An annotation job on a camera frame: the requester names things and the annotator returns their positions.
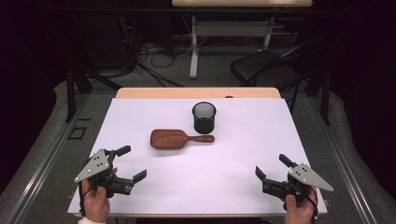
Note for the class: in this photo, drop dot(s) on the white metal desk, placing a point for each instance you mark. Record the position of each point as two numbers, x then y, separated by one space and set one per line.
230 28

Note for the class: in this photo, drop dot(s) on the wooden table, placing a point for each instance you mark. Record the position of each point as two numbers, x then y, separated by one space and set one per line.
199 92

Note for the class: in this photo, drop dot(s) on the black mesh cup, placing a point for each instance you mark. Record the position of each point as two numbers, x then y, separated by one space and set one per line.
204 126

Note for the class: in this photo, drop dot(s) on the metal floor rail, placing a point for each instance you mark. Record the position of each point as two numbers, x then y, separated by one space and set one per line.
40 168
345 161

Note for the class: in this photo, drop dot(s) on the black folding chair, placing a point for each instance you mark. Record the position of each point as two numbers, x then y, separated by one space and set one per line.
261 67

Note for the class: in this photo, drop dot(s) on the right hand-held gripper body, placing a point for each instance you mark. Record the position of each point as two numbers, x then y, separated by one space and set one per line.
299 180

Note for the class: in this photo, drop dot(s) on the black metal stand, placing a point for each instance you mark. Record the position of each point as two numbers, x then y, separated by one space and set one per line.
71 93
325 102

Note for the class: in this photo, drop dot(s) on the black metal crossbar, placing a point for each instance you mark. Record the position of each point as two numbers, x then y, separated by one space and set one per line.
124 11

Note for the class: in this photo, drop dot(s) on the person's right hand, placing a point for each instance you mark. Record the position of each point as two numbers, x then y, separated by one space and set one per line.
297 213

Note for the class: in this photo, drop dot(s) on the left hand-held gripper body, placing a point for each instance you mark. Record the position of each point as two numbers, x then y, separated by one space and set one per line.
107 183

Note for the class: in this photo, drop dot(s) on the white table mat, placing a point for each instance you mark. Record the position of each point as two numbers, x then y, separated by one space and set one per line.
243 155

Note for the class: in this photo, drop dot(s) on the brown wooden hairbrush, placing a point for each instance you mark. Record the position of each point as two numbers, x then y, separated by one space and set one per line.
168 139

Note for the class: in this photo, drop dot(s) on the person's left hand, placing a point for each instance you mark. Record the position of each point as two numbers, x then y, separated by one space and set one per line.
96 205

